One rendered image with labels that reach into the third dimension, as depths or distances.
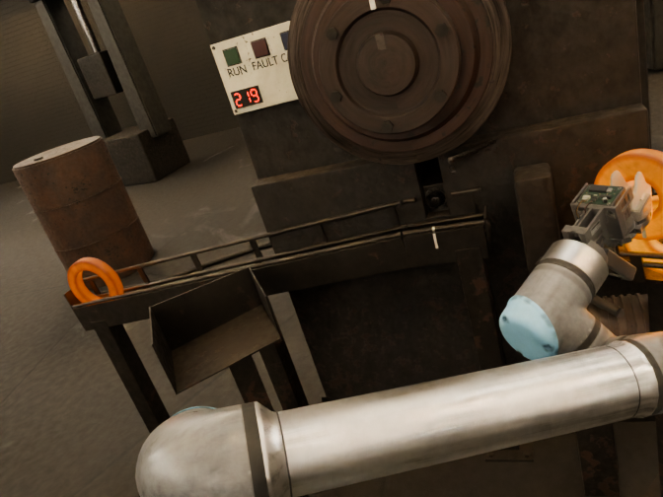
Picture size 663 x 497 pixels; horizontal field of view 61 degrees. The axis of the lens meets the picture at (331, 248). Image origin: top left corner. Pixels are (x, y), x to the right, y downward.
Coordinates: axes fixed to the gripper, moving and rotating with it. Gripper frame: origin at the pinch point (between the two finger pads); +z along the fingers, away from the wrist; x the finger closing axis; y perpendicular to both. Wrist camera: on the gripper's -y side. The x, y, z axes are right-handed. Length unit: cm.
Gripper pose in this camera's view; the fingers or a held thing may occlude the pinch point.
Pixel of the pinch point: (641, 184)
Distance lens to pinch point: 106.6
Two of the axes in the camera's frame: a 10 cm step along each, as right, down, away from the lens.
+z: 6.4, -6.8, 3.6
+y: -4.7, -7.2, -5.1
